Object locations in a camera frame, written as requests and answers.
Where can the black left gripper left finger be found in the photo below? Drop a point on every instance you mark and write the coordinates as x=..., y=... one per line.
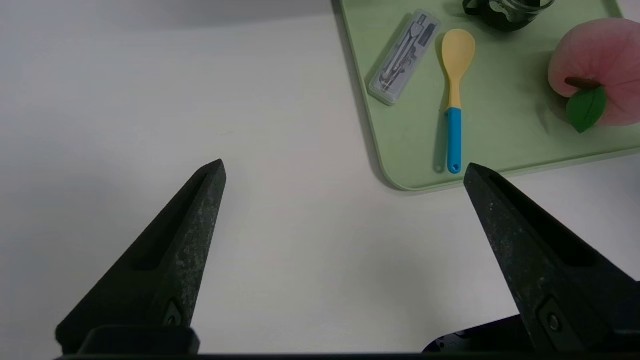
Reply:
x=150, y=290

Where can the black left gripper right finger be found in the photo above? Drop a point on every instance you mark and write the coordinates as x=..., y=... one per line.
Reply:
x=560, y=290

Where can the pink plush peach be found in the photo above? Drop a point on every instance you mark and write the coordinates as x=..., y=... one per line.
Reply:
x=600, y=55

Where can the clear plastic compass case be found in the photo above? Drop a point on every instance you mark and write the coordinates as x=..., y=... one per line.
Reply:
x=402, y=60

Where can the glass cup with black holder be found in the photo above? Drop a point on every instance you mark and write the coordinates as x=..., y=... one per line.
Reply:
x=510, y=15

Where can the black robot chassis edge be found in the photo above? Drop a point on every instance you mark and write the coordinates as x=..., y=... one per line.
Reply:
x=480, y=337

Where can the light green plastic tray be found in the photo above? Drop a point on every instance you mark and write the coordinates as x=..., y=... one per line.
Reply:
x=500, y=125

